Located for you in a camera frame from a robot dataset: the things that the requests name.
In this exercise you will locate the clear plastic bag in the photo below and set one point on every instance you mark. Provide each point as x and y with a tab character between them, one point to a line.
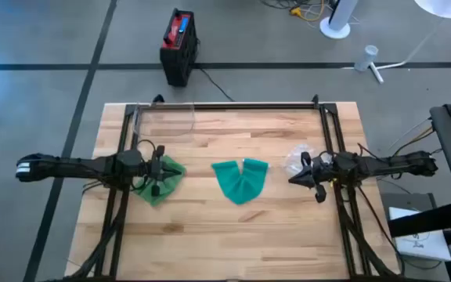
294	160

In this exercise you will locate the white papers on shelf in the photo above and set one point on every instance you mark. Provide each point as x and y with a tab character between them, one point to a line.
421	246

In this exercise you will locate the red black battery box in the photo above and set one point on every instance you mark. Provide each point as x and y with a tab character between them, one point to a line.
178	51

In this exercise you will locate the teal elastic bandage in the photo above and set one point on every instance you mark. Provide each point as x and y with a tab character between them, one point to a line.
241	184

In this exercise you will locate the white cylinder stand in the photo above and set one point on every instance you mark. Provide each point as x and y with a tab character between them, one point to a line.
367	56

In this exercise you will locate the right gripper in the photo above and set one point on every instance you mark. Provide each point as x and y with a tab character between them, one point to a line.
319	172

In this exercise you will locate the white fan stand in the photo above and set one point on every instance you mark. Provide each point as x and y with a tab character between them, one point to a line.
337	23

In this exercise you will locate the green cloth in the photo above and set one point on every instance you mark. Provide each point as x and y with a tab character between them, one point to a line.
172	184

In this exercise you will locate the white round panel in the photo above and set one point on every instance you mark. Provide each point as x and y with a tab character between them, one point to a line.
444	8

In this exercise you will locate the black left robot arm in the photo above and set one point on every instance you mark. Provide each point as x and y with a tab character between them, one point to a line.
73	166

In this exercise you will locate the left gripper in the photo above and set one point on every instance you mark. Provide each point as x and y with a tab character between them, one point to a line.
157	172

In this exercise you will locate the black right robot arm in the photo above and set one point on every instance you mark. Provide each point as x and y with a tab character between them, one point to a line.
386	164

